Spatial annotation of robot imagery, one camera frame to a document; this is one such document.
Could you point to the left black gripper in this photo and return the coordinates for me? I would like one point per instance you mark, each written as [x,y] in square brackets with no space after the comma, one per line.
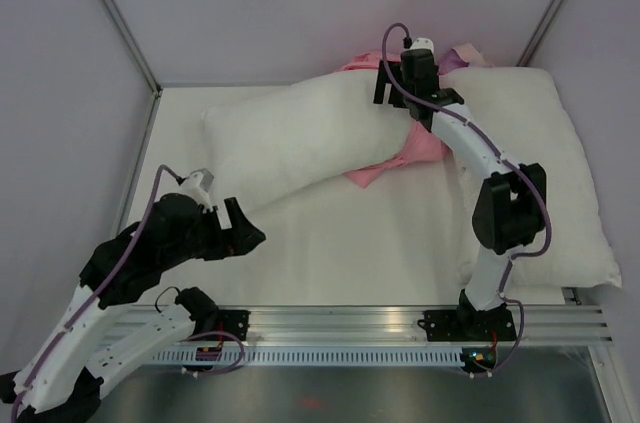
[233,241]

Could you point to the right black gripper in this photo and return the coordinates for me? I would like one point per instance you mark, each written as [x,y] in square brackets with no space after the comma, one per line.
[397,70]

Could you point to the pink pillowcase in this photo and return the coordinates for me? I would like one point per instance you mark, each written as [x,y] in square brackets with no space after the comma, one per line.
[420,145]

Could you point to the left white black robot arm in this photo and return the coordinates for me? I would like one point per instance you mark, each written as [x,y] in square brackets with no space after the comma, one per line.
[70,375]

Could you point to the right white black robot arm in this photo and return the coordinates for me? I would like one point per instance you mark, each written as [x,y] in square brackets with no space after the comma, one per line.
[510,210]

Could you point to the pink purple cloth behind pillow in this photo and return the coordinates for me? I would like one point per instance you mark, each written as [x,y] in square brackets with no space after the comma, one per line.
[462,56]

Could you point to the large white bare pillow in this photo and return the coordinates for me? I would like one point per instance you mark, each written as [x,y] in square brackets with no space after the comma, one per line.
[520,110]

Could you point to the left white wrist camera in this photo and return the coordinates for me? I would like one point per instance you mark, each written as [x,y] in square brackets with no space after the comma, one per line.
[197,185]

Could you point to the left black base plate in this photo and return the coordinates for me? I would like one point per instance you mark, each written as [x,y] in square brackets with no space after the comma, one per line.
[234,322]

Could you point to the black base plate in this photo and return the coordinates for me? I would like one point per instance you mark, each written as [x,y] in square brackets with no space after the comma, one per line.
[450,325]
[234,322]

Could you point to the white slotted cable duct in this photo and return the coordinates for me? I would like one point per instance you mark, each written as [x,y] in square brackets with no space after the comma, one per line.
[309,356]

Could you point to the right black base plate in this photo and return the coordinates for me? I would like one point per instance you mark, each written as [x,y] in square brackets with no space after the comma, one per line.
[450,325]

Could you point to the right aluminium corner post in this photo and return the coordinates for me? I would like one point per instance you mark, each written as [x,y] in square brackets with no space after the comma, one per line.
[552,0]

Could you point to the aluminium corner post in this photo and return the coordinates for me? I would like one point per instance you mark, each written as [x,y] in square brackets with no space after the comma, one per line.
[552,0]
[118,21]

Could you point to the aluminium mounting rail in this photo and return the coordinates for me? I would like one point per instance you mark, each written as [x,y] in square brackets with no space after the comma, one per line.
[542,325]

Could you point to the left aluminium corner post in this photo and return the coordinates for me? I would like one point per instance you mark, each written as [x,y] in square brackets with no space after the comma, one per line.
[118,21]

